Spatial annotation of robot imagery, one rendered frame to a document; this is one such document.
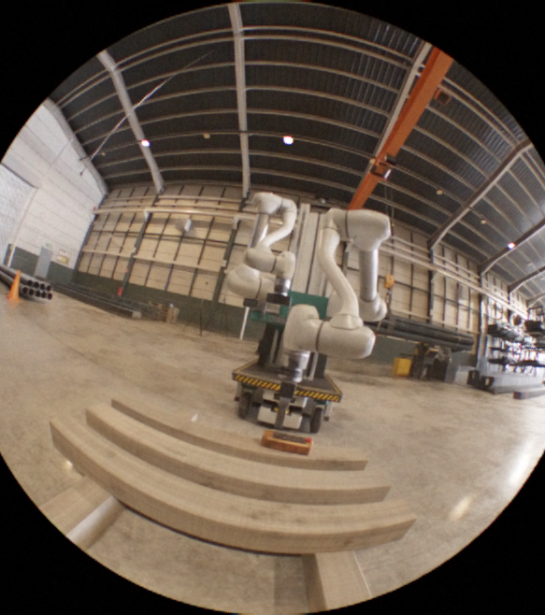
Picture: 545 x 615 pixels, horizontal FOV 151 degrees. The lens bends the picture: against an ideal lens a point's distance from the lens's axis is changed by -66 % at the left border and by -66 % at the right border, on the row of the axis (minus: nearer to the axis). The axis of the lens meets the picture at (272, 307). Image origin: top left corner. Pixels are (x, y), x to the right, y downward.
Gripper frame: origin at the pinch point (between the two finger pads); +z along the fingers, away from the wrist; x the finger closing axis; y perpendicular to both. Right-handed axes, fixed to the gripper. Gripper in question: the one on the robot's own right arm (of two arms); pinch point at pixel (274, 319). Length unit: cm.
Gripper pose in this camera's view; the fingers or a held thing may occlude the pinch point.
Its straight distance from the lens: 110.0
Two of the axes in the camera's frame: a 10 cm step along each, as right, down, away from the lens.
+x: -9.7, -1.9, 1.5
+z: -2.1, 9.7, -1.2
